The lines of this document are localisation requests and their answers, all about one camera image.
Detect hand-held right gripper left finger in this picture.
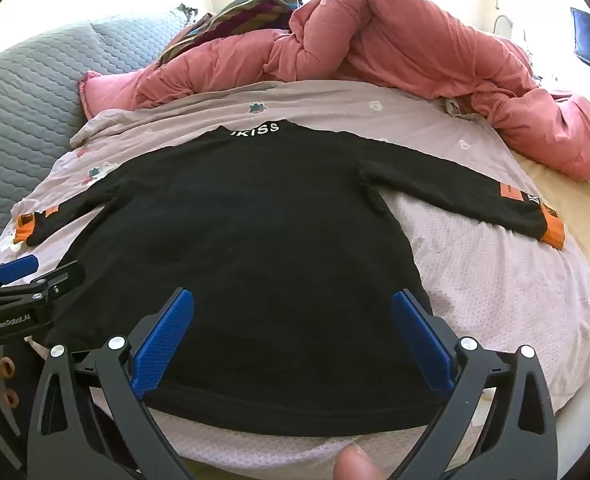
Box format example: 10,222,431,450
26,287,210,480

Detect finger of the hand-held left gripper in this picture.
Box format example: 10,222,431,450
0,254,40,291
5,260,86,302

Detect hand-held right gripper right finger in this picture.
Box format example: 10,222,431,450
392,289,558,480

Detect black t-shirt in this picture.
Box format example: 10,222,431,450
15,120,566,438

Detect person's right hand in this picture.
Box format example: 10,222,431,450
334,447,383,480

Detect printed light pink blanket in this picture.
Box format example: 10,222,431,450
0,80,590,480

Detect grey quilted headboard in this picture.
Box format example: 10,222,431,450
0,7,196,261

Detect pink comforter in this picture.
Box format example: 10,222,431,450
80,0,590,183

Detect striped colourful pillow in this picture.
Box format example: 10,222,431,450
157,0,303,68

